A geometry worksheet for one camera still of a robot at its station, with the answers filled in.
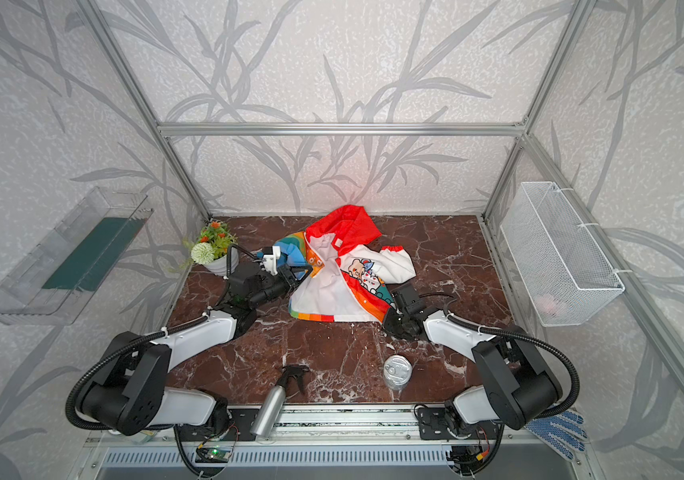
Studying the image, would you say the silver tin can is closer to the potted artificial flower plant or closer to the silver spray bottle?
the silver spray bottle

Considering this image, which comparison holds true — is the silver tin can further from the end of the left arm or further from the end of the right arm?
the end of the left arm

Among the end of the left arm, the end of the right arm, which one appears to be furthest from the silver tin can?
the end of the left arm

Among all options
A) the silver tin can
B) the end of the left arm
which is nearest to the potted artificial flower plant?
the end of the left arm

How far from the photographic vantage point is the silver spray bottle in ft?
2.37

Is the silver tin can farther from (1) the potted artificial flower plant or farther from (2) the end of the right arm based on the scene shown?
(1) the potted artificial flower plant

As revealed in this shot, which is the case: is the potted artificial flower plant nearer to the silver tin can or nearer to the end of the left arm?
the end of the left arm
